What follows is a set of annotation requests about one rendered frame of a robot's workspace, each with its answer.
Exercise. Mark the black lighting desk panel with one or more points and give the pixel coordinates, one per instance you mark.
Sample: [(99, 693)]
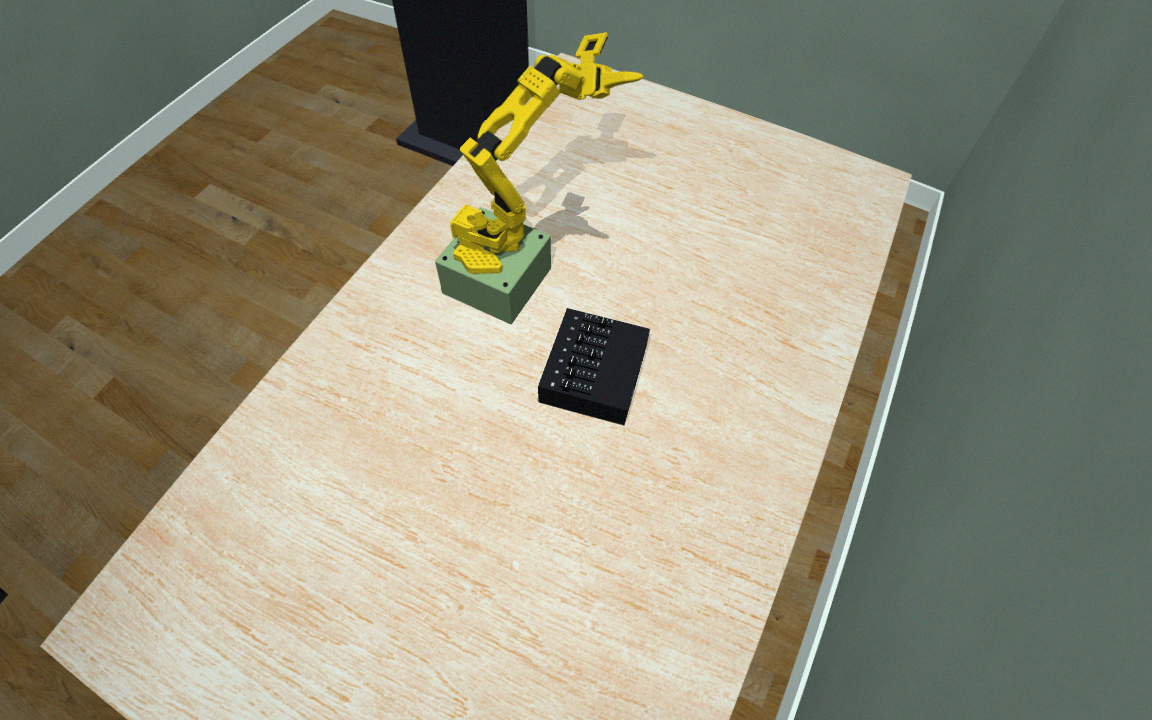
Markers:
[(593, 365)]

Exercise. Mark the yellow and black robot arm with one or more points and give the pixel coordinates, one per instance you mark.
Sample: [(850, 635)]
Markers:
[(471, 225)]

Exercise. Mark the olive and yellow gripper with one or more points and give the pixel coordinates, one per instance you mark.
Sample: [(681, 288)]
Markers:
[(593, 79)]

